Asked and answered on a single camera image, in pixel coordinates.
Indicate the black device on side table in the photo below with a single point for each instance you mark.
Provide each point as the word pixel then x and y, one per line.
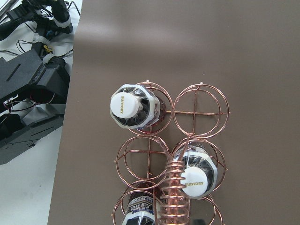
pixel 33 85

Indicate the tea bottle white cap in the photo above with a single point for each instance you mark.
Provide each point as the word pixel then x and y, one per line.
pixel 134 106

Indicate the copper wire bottle basket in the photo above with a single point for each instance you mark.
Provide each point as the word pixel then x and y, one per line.
pixel 171 205

